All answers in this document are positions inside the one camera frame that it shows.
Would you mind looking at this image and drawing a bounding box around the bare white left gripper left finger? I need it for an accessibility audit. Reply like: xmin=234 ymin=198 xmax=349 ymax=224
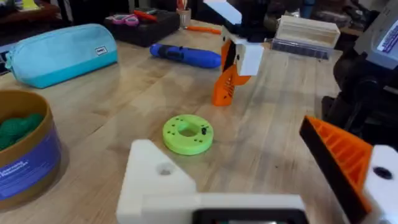
xmin=116 ymin=139 xmax=197 ymax=224

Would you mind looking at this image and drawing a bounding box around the cup with pens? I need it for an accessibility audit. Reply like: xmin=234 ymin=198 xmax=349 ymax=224
xmin=175 ymin=0 xmax=192 ymax=27

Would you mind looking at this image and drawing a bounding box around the clear plastic box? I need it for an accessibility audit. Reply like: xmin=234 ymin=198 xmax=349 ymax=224
xmin=271 ymin=39 xmax=331 ymax=60

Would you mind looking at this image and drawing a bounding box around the orange pen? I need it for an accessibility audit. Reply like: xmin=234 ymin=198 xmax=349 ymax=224
xmin=183 ymin=25 xmax=222 ymax=35

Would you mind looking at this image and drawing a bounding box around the pale wooden box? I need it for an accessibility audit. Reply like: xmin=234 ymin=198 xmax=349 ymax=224
xmin=275 ymin=14 xmax=341 ymax=49

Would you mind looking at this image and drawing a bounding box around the brown tub with green toys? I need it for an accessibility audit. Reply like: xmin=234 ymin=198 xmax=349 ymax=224
xmin=0 ymin=89 xmax=62 ymax=211

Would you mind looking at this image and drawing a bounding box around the green disc with holes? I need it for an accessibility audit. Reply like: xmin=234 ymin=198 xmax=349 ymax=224
xmin=162 ymin=114 xmax=215 ymax=156

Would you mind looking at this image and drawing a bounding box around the light blue zip bag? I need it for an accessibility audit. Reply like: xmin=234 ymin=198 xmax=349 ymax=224
xmin=4 ymin=23 xmax=119 ymax=90

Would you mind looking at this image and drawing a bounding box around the black box with tools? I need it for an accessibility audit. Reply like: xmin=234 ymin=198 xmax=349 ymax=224
xmin=104 ymin=8 xmax=181 ymax=48

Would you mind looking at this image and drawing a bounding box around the white orange left gripper right finger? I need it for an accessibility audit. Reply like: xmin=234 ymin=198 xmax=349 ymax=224
xmin=298 ymin=115 xmax=398 ymax=224

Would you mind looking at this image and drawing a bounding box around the blue electric screwdriver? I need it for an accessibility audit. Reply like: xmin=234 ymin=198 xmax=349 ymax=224
xmin=149 ymin=43 xmax=223 ymax=70

